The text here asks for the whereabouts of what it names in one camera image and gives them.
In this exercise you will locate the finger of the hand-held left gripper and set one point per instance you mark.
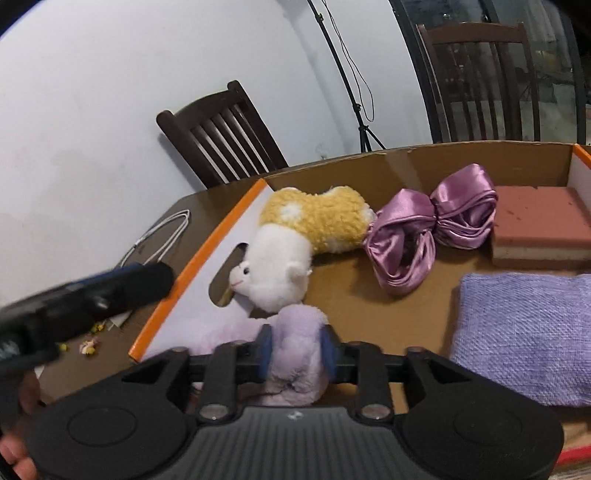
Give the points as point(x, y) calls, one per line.
point(134, 281)

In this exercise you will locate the studio light on stand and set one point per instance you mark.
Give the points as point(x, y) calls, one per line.
point(344, 78)

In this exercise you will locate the white and yellow alpaca plush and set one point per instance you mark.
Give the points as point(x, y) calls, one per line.
point(295, 230)

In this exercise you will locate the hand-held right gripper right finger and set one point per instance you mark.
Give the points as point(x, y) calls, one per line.
point(328, 355)

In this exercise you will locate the dark wooden slatted chair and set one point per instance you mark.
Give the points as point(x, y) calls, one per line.
point(221, 134)

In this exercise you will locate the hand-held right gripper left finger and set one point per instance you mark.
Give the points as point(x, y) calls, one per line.
point(264, 353)

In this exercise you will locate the person's left hand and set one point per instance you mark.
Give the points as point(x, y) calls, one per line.
point(16, 457)

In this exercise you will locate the sliding glass door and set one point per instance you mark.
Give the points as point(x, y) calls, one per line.
point(554, 55)

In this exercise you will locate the purple knitted pillow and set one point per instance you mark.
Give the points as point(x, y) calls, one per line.
point(526, 337)

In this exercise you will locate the orange-edged cardboard box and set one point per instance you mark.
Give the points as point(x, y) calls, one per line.
point(360, 295)

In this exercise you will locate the white charger block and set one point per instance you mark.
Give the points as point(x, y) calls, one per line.
point(117, 322)

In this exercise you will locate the pink rectangular sponge block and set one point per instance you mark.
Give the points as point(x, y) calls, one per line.
point(540, 221)

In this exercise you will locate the cluster of dried yellow petals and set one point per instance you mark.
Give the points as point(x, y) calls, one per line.
point(88, 346)

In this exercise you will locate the brown wooden chair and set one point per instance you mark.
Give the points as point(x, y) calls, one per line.
point(480, 78)

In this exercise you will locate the purple satin scrunchie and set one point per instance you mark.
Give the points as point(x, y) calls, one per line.
point(415, 230)

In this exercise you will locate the lavender plush toy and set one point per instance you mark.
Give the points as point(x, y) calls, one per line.
point(295, 364)

